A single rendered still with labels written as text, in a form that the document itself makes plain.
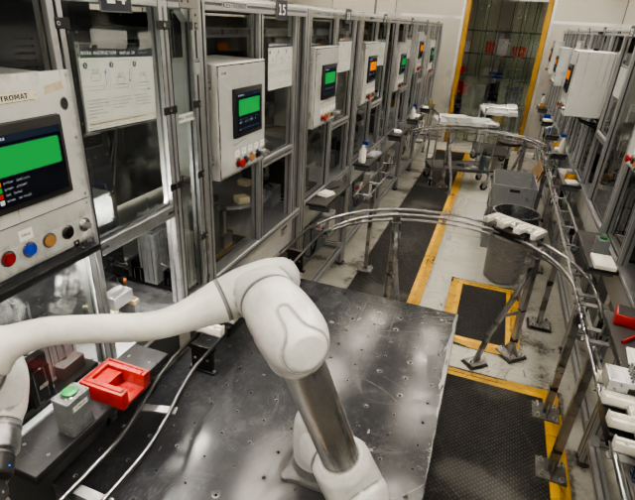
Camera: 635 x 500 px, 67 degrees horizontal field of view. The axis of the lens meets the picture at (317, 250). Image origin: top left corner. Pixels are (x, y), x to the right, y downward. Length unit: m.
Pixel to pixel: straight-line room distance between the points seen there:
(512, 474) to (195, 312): 2.05
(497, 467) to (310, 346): 1.97
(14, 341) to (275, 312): 0.46
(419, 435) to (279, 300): 1.03
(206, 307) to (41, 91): 0.67
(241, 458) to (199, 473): 0.14
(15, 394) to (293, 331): 0.55
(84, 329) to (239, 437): 0.90
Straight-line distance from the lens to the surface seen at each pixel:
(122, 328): 1.04
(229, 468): 1.69
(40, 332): 1.00
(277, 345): 0.90
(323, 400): 1.10
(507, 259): 4.31
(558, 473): 2.86
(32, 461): 1.54
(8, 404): 1.11
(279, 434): 1.78
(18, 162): 1.31
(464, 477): 2.67
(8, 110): 1.32
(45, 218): 1.41
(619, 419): 1.88
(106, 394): 1.59
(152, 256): 2.09
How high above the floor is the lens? 1.98
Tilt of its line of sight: 26 degrees down
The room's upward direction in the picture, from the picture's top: 3 degrees clockwise
